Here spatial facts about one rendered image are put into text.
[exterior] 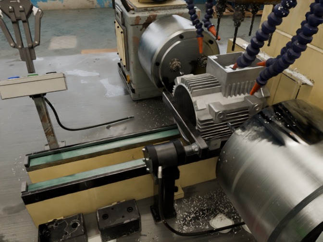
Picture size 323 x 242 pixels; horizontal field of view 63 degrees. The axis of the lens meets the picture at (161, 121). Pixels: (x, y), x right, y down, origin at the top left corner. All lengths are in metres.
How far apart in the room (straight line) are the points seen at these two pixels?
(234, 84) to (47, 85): 0.51
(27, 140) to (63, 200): 0.40
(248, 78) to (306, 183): 0.34
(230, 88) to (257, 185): 0.29
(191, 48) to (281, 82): 0.32
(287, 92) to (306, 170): 0.29
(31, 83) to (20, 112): 0.42
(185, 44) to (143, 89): 0.36
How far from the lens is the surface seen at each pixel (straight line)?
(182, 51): 0.86
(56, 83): 0.80
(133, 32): 1.03
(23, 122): 1.15
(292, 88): 0.66
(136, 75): 1.09
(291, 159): 0.43
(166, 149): 0.55
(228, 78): 0.64
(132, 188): 0.72
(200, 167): 0.76
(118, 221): 0.66
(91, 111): 1.12
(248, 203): 0.47
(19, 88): 0.82
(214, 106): 0.63
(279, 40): 0.86
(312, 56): 0.78
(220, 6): 0.66
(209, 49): 0.90
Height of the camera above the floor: 1.41
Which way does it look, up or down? 37 degrees down
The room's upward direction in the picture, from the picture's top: straight up
